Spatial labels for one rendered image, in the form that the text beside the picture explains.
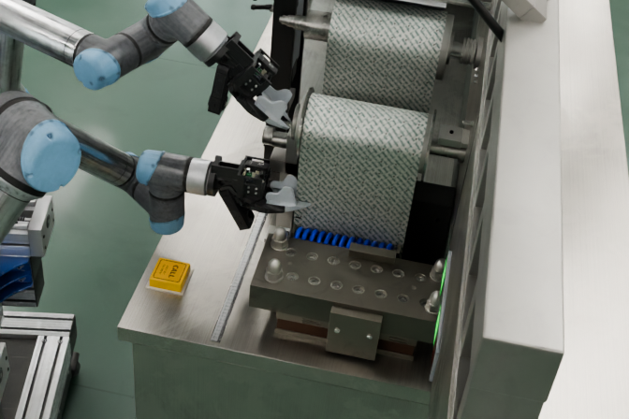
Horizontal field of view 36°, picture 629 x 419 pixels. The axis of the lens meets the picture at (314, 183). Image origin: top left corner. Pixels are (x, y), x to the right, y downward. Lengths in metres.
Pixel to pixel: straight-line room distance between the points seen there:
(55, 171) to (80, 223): 1.85
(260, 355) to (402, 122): 0.54
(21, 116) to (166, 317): 0.52
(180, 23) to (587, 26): 0.82
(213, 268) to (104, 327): 1.17
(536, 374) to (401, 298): 0.91
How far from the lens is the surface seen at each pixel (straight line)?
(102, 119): 4.13
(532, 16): 1.54
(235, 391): 2.02
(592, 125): 1.73
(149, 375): 2.06
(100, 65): 1.79
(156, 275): 2.05
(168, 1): 1.81
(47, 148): 1.73
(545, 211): 1.15
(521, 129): 1.28
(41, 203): 2.49
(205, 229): 2.19
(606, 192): 1.58
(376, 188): 1.91
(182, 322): 1.98
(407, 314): 1.86
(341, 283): 1.90
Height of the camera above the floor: 2.35
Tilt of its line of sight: 38 degrees down
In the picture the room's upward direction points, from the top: 6 degrees clockwise
